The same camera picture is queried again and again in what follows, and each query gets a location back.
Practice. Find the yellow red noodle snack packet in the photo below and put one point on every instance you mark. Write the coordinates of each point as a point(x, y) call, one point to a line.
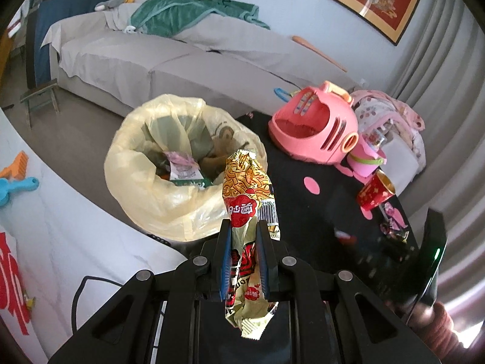
point(242, 189)

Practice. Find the navy blue armchair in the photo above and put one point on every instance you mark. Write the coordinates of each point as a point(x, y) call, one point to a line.
point(41, 26)

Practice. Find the brown teddy bear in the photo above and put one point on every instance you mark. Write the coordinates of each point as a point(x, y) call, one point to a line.
point(223, 148)

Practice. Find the small wooden stool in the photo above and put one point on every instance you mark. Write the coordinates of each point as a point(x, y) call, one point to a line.
point(39, 93)

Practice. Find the red framed wall picture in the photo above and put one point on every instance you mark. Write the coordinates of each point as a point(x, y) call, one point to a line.
point(379, 0)

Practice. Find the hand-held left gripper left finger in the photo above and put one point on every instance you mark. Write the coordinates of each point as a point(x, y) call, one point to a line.
point(226, 261)

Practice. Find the pink white snack packet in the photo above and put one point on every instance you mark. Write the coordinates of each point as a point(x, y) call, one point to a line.
point(183, 165)

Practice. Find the pink toy carrier basket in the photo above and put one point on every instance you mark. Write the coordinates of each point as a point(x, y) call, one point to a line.
point(314, 121)

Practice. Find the red gold paper cup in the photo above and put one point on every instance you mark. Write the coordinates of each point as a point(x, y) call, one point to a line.
point(373, 193)

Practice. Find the pink toy bucket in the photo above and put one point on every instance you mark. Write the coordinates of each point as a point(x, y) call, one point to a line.
point(365, 161)

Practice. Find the blue toy shovel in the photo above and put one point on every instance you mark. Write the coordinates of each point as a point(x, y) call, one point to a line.
point(19, 189)

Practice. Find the red paper cutting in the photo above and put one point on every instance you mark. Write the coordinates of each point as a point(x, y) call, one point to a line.
point(11, 280)

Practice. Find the green blanket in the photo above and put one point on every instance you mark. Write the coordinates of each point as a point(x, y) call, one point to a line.
point(170, 13)

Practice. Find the blue plastic clip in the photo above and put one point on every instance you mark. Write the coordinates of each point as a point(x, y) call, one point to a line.
point(281, 93)

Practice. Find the grey orange plush toy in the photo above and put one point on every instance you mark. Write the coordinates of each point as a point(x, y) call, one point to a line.
point(115, 0)

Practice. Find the white box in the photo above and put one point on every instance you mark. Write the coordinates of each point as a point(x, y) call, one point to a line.
point(403, 163)

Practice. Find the yellow bag trash bin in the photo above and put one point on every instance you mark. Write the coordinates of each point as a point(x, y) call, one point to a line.
point(159, 204)

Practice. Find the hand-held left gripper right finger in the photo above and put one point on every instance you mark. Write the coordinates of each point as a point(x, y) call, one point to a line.
point(263, 261)

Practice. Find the wooden bat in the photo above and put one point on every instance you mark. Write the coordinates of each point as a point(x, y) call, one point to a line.
point(318, 51)

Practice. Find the orange toy rake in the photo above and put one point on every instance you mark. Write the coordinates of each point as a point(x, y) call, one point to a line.
point(15, 165)

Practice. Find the pink printed blanket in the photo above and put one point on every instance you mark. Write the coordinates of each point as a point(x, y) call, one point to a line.
point(382, 110)

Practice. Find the pink candy wrapper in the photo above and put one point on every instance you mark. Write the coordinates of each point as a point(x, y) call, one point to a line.
point(396, 220)

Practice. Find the person's right forearm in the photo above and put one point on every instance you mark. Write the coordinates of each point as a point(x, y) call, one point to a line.
point(441, 322)

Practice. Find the grey covered sofa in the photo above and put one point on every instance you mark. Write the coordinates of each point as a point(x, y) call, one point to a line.
point(151, 60)

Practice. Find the grey curtain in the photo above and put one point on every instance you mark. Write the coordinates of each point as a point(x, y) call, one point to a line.
point(447, 83)

